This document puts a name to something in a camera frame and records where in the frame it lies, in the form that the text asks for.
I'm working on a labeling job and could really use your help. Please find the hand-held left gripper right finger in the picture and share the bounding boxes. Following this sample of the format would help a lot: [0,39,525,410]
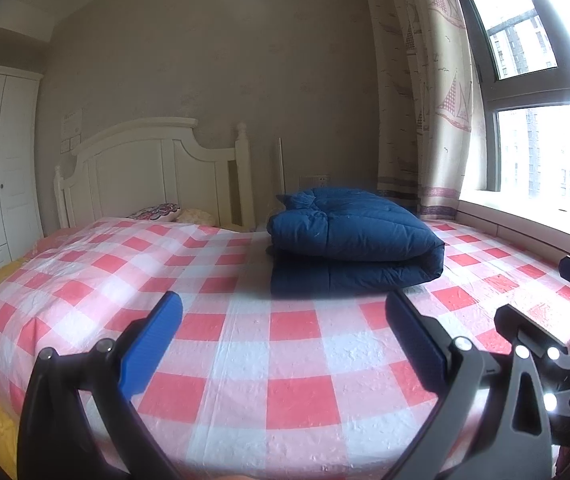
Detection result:
[385,289,553,480]

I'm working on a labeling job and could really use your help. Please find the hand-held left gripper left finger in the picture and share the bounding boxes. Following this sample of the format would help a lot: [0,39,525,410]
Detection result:
[15,290,186,480]

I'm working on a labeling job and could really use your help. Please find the blue quilted puffer jacket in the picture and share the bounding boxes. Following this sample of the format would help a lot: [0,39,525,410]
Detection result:
[265,187,446,298]

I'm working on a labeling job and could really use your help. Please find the red white checked sheet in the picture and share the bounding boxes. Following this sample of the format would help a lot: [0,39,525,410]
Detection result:
[0,217,570,480]

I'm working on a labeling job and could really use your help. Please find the window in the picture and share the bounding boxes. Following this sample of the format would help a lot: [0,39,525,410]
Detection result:
[447,0,570,211]

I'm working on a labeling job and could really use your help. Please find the floral print pillow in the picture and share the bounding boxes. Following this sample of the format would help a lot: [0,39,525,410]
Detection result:
[127,203,184,223]

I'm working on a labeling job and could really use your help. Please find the cream pillow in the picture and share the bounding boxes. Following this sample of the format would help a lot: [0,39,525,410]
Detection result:
[177,208,218,227]

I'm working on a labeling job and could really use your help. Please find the white wooden headboard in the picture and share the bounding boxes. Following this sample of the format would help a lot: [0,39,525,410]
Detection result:
[54,116,256,233]

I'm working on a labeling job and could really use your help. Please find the sailboat print curtain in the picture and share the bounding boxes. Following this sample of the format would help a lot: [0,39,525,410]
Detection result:
[360,0,483,221]

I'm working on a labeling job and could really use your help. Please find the wall paper sheet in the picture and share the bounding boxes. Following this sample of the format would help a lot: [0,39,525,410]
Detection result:
[60,109,83,153]

